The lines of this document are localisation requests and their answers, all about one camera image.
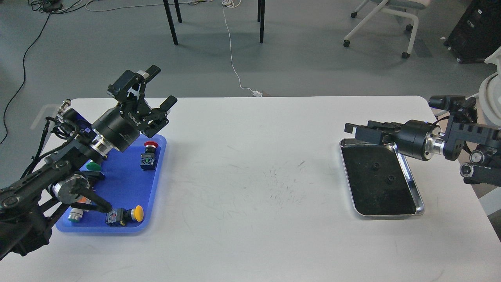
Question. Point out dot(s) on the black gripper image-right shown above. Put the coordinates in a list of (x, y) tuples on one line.
[(410, 138)]

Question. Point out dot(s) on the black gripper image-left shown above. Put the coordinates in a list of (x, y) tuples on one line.
[(120, 126)]

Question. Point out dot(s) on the silver metal tray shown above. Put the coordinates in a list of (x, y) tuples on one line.
[(371, 197)]

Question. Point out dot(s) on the blue plastic tray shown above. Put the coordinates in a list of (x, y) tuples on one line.
[(126, 185)]

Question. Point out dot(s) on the white round bin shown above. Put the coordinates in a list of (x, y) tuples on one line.
[(489, 94)]

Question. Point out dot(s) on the black equipment case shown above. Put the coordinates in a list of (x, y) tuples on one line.
[(477, 35)]

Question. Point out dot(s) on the red push button switch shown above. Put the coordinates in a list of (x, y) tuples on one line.
[(148, 161)]

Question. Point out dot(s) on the green push button switch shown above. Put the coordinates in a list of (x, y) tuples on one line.
[(93, 166)]

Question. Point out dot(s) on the yellow push button switch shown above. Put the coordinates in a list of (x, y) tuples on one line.
[(120, 216)]

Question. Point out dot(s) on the green illuminated button switch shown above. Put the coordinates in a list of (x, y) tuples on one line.
[(75, 215)]

